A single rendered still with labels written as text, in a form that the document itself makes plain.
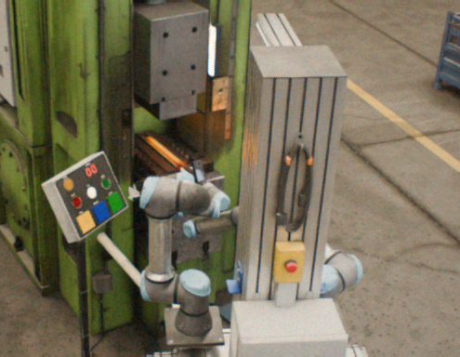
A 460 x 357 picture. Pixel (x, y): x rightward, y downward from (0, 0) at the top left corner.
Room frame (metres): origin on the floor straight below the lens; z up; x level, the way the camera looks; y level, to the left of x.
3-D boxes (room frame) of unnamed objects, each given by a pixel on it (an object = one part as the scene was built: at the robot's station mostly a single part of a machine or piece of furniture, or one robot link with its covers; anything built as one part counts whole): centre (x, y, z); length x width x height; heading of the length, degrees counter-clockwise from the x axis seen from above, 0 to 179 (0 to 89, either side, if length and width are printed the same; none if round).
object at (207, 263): (3.70, 0.01, 0.23); 0.55 x 0.37 x 0.47; 30
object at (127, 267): (3.23, 0.20, 0.62); 0.44 x 0.05 x 0.05; 30
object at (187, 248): (3.70, 0.01, 0.69); 0.56 x 0.38 x 0.45; 30
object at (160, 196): (2.56, 0.01, 1.19); 0.15 x 0.12 x 0.55; 80
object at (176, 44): (3.68, 0.01, 1.56); 0.42 x 0.39 x 0.40; 30
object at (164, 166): (3.66, 0.05, 0.96); 0.42 x 0.20 x 0.09; 30
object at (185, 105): (3.66, 0.05, 1.32); 0.42 x 0.20 x 0.10; 30
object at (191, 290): (2.54, -0.12, 0.98); 0.13 x 0.12 x 0.14; 80
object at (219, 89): (3.75, -0.26, 1.27); 0.09 x 0.02 x 0.17; 120
